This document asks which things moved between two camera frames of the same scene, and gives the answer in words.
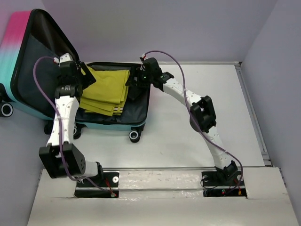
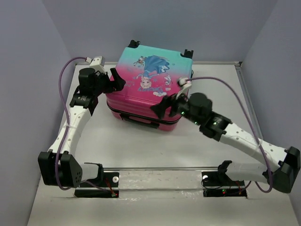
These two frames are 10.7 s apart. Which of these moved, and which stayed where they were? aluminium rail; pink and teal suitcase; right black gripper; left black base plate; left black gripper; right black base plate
Moved: pink and teal suitcase; right black gripper; left black gripper
Stayed: left black base plate; right black base plate; aluminium rail
